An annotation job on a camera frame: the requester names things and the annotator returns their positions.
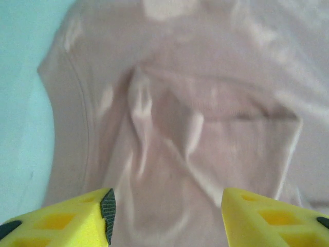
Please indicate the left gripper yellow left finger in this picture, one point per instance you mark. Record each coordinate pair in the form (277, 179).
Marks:
(51, 226)

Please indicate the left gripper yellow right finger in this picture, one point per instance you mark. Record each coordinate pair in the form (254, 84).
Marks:
(270, 223)

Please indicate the pink t-shirt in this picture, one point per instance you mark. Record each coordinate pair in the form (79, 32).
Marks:
(180, 103)

